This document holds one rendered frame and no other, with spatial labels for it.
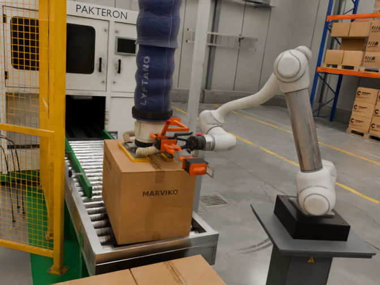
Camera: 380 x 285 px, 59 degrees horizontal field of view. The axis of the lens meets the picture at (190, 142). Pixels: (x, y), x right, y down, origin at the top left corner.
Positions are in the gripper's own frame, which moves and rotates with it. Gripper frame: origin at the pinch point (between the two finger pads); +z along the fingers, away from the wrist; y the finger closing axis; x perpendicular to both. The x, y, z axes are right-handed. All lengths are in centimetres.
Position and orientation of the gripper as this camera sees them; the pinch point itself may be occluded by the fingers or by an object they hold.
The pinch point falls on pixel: (167, 143)
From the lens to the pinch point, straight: 174.2
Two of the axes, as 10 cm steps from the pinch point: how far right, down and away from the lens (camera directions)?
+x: -4.5, -2.7, 8.5
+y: -1.0, 9.6, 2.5
